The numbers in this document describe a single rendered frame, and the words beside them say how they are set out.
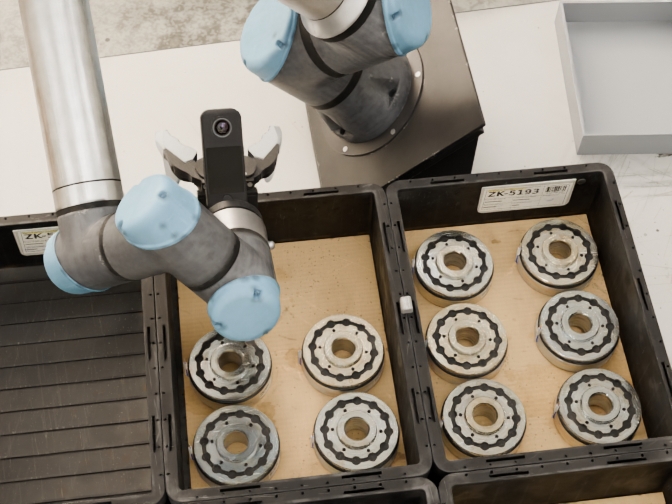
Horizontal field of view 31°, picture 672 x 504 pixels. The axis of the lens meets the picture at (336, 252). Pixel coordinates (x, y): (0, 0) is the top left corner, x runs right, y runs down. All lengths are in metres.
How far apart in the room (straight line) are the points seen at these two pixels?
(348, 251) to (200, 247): 0.44
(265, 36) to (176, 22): 1.38
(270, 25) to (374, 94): 0.18
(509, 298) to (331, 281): 0.23
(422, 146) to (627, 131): 0.41
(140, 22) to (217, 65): 1.03
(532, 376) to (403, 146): 0.37
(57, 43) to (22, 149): 0.60
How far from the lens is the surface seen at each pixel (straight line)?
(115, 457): 1.52
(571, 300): 1.60
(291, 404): 1.53
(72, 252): 1.33
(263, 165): 1.45
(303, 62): 1.61
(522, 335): 1.60
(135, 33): 2.99
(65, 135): 1.34
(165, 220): 1.21
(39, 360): 1.60
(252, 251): 1.28
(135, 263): 1.26
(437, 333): 1.55
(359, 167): 1.75
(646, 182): 1.93
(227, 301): 1.25
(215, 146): 1.39
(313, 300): 1.60
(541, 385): 1.57
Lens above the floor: 2.23
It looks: 59 degrees down
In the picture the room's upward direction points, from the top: 3 degrees clockwise
